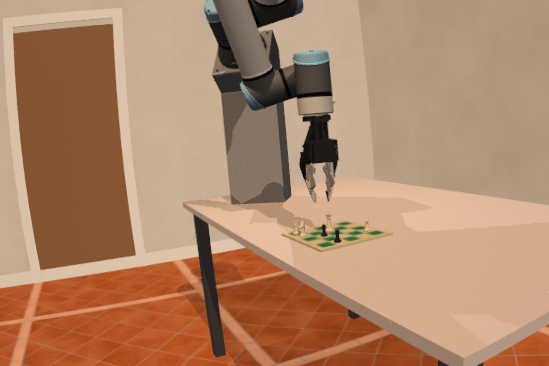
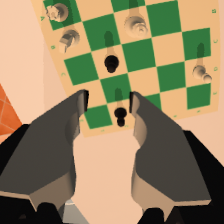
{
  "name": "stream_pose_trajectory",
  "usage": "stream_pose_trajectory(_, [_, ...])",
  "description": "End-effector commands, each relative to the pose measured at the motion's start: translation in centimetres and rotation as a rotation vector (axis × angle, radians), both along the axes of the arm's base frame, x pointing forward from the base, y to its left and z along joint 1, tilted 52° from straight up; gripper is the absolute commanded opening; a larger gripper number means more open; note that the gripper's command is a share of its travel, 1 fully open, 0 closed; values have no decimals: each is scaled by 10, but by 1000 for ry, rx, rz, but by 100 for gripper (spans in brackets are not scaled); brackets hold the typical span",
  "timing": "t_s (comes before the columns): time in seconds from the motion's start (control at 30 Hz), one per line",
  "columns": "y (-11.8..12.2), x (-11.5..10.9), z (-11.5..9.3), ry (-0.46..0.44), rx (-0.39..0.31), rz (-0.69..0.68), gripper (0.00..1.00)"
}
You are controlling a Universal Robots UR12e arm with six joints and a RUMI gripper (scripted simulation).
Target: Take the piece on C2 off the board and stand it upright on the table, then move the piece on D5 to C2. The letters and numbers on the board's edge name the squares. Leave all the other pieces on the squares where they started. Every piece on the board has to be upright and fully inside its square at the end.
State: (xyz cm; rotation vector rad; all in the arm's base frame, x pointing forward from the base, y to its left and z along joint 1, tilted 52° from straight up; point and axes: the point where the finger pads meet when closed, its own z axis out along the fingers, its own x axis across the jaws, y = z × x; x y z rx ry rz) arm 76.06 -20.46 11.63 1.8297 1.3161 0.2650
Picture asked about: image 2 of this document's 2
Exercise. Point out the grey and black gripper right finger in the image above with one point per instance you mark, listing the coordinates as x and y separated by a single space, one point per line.
173 170

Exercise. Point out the black pawn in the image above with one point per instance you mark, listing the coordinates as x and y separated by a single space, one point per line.
120 113
111 63

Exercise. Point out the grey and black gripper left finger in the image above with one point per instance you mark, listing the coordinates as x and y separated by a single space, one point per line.
37 161

